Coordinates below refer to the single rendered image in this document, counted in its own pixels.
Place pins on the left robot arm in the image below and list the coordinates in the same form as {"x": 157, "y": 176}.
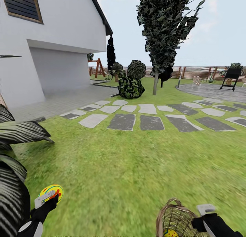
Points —
{"x": 34, "y": 226}

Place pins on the wicker basket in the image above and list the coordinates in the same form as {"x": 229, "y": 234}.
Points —
{"x": 182, "y": 220}

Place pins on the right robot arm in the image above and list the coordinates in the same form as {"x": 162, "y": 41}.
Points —
{"x": 211, "y": 223}

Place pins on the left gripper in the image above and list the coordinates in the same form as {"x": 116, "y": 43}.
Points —
{"x": 47, "y": 207}

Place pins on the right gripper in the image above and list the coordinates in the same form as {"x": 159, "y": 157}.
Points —
{"x": 198, "y": 224}

